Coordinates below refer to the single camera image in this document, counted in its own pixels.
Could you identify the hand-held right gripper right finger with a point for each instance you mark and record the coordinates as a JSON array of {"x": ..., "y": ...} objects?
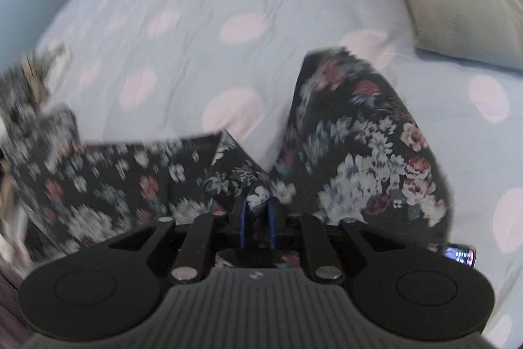
[{"x": 271, "y": 224}]

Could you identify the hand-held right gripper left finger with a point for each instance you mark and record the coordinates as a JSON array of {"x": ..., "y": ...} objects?
[{"x": 244, "y": 224}]

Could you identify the dark floral pants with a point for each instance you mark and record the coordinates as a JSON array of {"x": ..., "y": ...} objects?
[{"x": 367, "y": 152}]

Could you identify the black smartphone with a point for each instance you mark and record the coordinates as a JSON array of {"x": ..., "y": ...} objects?
[{"x": 459, "y": 253}]

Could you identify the olive grey blanket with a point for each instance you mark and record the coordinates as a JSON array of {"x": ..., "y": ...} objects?
[{"x": 461, "y": 5}]

